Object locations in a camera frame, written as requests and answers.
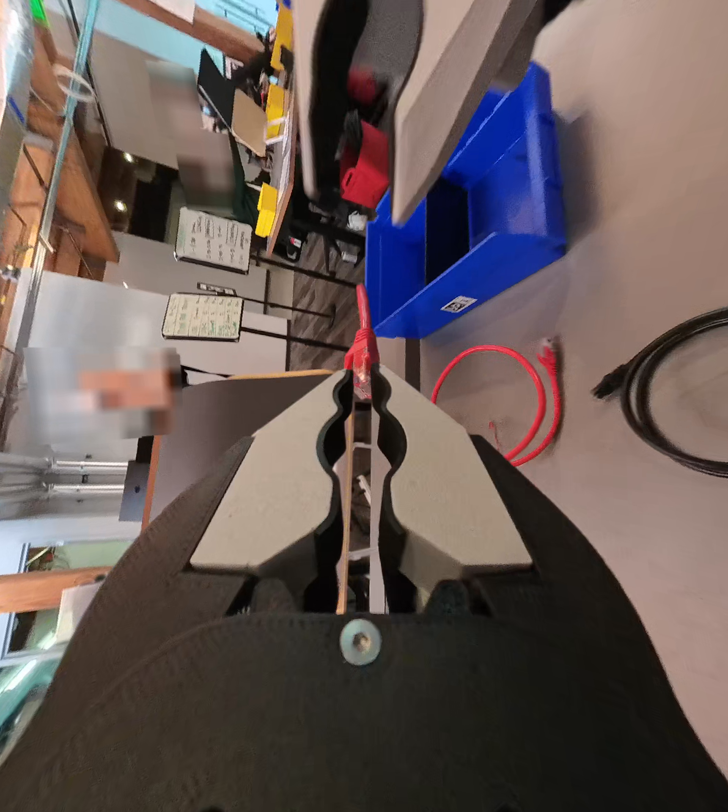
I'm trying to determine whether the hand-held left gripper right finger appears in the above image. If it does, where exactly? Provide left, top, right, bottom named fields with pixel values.
left=370, top=368, right=533, bottom=611

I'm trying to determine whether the whiteboard sign on stand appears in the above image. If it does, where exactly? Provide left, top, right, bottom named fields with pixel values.
left=173, top=206, right=254, bottom=275
left=161, top=292, right=245, bottom=343

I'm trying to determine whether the brown cardboard sheet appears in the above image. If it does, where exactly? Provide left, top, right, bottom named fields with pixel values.
left=231, top=89, right=269, bottom=157

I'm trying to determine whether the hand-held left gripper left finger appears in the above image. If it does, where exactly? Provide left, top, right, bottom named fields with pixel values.
left=189, top=370, right=356, bottom=604

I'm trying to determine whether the blue plastic bin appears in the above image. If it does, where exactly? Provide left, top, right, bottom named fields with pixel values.
left=364, top=60, right=569, bottom=340

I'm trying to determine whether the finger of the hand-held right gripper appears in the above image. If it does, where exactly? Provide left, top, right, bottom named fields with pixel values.
left=291, top=0, right=372, bottom=199
left=357, top=0, right=542, bottom=224

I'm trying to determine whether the red ethernet cable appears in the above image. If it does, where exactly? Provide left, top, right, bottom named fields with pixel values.
left=343, top=283, right=563, bottom=468

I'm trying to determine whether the black cable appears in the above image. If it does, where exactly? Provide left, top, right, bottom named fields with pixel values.
left=591, top=303, right=728, bottom=481

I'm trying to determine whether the red plastic bin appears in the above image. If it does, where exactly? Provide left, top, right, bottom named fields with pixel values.
left=338, top=121, right=391, bottom=210

